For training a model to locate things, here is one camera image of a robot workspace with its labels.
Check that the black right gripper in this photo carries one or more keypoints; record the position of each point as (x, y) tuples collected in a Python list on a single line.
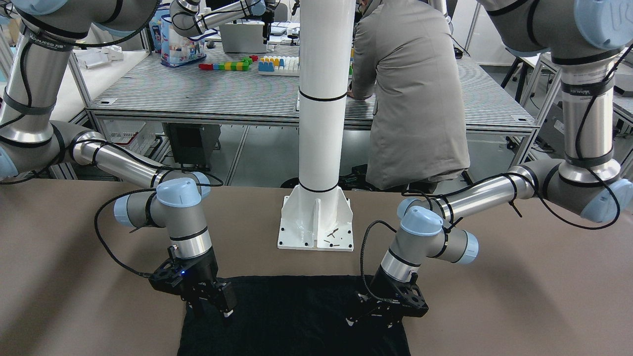
[(203, 275)]

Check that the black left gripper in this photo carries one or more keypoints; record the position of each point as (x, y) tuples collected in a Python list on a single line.
[(379, 286)]

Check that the black printed t-shirt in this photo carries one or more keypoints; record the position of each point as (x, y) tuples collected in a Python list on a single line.
[(289, 316)]

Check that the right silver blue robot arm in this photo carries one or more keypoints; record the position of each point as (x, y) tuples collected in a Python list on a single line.
[(168, 197)]

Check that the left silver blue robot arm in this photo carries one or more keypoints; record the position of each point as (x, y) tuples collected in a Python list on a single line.
[(584, 38)]

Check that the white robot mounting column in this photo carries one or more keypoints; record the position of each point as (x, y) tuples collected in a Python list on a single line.
[(317, 215)]

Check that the man in grey coat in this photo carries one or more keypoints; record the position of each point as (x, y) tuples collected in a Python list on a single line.
[(404, 57)]

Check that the grey slatted work table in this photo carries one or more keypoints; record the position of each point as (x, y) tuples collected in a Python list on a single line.
[(187, 94)]

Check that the coloured toy blocks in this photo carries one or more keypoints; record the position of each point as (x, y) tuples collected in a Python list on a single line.
[(242, 65)]

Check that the white tray of coloured pegs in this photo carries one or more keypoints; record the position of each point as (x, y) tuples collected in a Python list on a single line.
[(279, 65)]

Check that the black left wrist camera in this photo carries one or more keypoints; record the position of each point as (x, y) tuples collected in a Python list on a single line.
[(411, 302)]

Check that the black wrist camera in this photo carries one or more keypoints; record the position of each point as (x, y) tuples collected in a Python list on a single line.
[(411, 302), (168, 278)]

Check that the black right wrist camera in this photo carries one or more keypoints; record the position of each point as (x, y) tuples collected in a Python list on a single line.
[(168, 278)]

